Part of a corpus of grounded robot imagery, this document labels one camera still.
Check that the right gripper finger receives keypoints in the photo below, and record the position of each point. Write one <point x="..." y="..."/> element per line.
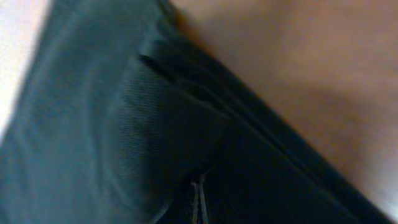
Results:
<point x="204" y="211"/>
<point x="195" y="204"/>

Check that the black t-shirt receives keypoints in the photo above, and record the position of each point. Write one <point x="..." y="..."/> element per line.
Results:
<point x="120" y="112"/>

